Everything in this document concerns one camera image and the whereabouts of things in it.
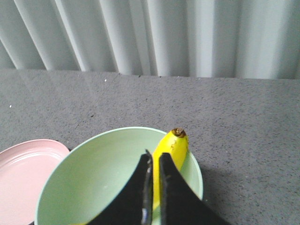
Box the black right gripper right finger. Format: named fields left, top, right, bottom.
left=159, top=153, right=229, bottom=225

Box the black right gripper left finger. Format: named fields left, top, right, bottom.
left=88, top=150, right=153, bottom=225

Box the yellow banana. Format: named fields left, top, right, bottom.
left=72, top=127, right=189, bottom=225

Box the green ribbed bowl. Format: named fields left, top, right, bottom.
left=34, top=127, right=203, bottom=225

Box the pink plate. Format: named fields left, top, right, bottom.
left=0, top=139, right=69, bottom=225

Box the white pleated curtain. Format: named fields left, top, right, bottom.
left=0, top=0, right=300, bottom=79

